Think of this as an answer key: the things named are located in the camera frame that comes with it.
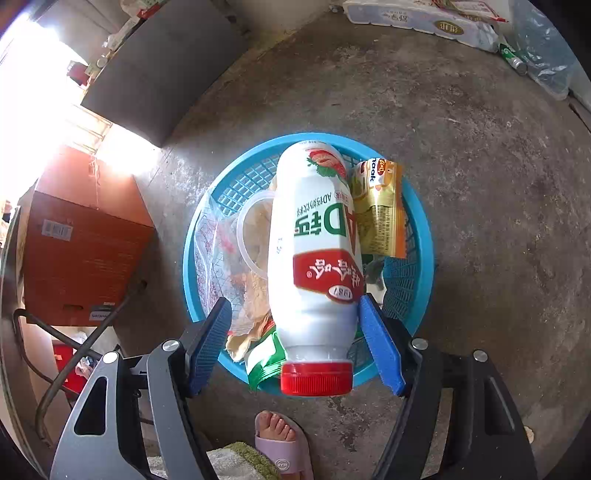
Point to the orange cardboard box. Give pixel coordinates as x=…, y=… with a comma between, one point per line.
x=83, y=258

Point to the toilet paper multipack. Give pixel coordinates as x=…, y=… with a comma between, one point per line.
x=415, y=23

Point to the pink slipper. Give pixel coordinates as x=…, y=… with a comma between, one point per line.
x=281, y=461

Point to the dark green snack packet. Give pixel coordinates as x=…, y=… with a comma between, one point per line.
x=263, y=364

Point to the blue plastic mesh basket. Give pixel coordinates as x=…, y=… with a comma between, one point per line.
x=415, y=258

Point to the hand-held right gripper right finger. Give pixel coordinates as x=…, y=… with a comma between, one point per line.
x=378, y=350

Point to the clear plastic cup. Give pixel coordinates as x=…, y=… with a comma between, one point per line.
x=254, y=230

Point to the fleece trouser leg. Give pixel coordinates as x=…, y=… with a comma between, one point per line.
x=231, y=464

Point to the plastic-wrapped water jug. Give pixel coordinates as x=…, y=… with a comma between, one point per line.
x=545, y=46

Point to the yellow snack packet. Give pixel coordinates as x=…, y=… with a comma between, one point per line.
x=383, y=217

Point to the green drink can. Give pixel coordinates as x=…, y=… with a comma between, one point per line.
x=512, y=57

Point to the red white paper packet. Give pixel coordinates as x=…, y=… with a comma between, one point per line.
x=471, y=11

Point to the person's foot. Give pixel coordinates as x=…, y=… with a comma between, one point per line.
x=272, y=429

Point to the white bottle with red cap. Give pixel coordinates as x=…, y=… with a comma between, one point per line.
x=314, y=240

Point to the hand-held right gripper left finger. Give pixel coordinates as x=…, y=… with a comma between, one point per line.
x=212, y=341

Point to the grey cabinet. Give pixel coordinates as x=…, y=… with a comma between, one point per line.
x=171, y=78

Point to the clear plastic bag red print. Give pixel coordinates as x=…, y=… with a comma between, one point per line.
x=217, y=258

